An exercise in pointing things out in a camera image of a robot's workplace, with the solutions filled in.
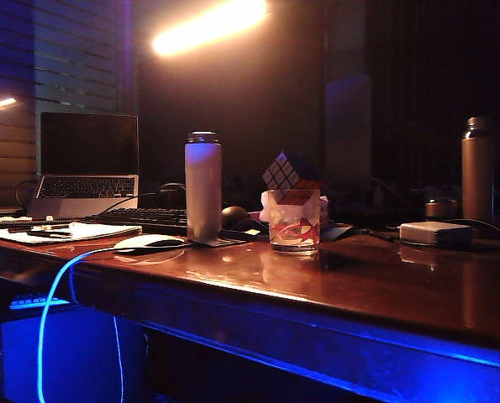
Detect Rubik's cube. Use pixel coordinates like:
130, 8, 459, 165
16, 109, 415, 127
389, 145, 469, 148
261, 150, 323, 206

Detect printed clear glass cup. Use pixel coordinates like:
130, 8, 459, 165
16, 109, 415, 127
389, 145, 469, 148
267, 189, 321, 255

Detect small metal cup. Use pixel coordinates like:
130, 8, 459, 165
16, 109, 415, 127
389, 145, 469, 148
424, 197, 460, 219

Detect dark round object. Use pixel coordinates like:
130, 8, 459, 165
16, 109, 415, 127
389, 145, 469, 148
220, 205, 250, 230

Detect dark square coaster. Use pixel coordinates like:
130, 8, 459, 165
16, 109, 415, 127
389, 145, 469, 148
186, 237, 250, 249

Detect tall white bottle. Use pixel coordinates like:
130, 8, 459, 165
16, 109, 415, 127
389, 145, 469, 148
183, 131, 223, 243

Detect black headphones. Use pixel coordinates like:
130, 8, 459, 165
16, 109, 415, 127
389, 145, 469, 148
159, 182, 187, 210

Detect dark blue card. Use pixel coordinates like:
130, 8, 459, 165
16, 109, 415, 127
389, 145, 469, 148
320, 223, 355, 243

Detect black keyboard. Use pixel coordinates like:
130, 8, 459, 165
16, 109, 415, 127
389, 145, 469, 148
79, 207, 188, 236

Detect white computer mouse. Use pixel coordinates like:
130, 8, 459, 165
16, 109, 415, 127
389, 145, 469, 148
113, 233, 186, 254

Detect white paper pad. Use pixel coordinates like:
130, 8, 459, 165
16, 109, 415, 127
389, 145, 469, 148
0, 221, 144, 245

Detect silver laptop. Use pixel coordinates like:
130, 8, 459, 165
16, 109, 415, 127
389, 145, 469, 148
27, 112, 140, 219

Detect bright light bar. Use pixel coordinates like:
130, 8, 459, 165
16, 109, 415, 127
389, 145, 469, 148
151, 0, 270, 58

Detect white power adapter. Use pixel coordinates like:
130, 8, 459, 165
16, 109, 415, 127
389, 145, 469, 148
399, 221, 473, 249

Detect black pen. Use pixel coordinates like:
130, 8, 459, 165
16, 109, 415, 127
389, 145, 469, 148
8, 223, 72, 234

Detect window blinds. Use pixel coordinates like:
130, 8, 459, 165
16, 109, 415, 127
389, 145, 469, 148
0, 0, 133, 211

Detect blue-lit cabinet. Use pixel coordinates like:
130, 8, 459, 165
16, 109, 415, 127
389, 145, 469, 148
0, 308, 145, 403

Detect dark metal thermos bottle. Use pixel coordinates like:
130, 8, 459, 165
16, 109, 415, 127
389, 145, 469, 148
461, 116, 498, 223

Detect blue-lit keyboard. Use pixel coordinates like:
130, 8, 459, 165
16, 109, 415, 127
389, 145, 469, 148
8, 293, 72, 311

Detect black laptop cable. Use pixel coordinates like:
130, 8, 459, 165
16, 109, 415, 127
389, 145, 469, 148
100, 191, 162, 216

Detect thin hanging cable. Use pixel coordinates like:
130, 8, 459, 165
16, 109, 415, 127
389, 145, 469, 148
113, 315, 125, 403

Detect black adapter cable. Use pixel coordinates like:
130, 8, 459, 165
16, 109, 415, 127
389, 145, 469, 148
442, 217, 500, 253

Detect glowing blue cable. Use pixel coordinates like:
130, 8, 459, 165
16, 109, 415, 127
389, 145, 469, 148
36, 245, 127, 403

